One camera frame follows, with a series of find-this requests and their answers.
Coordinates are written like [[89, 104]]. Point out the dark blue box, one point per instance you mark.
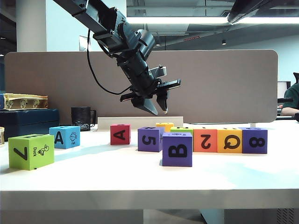
[[30, 123]]

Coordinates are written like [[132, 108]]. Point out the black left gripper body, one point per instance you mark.
[[144, 86]]

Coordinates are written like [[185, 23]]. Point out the brown desk divider panel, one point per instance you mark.
[[210, 86]]

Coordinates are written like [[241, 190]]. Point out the purple block with eight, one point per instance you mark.
[[254, 141]]

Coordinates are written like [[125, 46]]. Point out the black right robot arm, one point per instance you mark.
[[247, 10]]

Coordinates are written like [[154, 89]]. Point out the small blue box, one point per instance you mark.
[[2, 102]]

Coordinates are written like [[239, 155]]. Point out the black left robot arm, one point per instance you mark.
[[93, 14]]

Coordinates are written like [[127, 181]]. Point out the white divider foot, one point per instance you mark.
[[253, 126]]

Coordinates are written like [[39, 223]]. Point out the orange block with two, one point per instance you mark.
[[205, 141]]

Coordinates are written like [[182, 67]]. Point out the paper wall sign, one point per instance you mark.
[[83, 44]]

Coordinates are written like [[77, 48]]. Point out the yellow block with Q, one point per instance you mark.
[[230, 141]]

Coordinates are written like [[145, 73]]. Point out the wooden block box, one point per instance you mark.
[[2, 137]]

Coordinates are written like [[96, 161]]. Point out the yellow block with seven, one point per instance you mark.
[[164, 126]]

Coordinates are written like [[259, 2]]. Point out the green block with N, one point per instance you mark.
[[182, 129]]

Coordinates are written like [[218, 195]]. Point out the black mug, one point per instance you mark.
[[80, 119]]

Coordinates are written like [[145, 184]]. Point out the red letter block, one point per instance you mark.
[[120, 135]]

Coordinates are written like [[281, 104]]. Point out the purple block with orange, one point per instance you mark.
[[177, 150]]

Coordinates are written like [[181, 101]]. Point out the green block with duck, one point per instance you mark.
[[30, 152]]

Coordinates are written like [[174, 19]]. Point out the white ceiling light strip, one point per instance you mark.
[[177, 20]]

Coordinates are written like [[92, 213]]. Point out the white computer monitor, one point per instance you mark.
[[282, 89]]

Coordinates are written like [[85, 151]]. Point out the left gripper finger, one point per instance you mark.
[[146, 105], [162, 100]]

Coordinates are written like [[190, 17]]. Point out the red ceiling sign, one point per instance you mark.
[[191, 39]]

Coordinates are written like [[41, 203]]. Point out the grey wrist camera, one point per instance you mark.
[[160, 72]]

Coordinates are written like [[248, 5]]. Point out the blue block with fish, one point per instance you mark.
[[65, 138]]

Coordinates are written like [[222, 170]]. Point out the purple block with giraffe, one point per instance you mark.
[[149, 140]]

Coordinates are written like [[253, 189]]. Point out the person in dark green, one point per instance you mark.
[[292, 93]]

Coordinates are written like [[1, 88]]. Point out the cream patterned box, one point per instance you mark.
[[25, 102]]

